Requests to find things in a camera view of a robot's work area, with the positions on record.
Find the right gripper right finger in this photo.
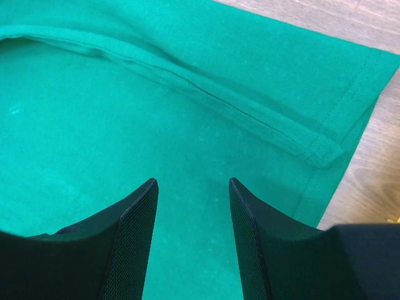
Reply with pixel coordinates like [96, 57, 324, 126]
[229, 178, 399, 299]

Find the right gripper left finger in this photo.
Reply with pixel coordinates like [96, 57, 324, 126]
[1, 178, 159, 299]

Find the yellow plastic tray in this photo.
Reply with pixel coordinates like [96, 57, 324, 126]
[387, 217, 400, 223]

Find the green t shirt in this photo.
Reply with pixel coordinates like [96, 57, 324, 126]
[1, 1, 399, 299]

